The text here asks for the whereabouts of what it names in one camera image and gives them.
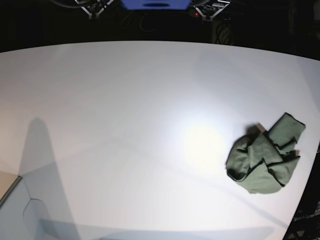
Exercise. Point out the black power strip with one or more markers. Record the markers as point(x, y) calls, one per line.
point(209, 16)

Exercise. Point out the blue box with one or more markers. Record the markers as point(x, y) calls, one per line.
point(155, 4)

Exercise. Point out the green t-shirt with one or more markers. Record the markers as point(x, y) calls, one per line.
point(263, 161)

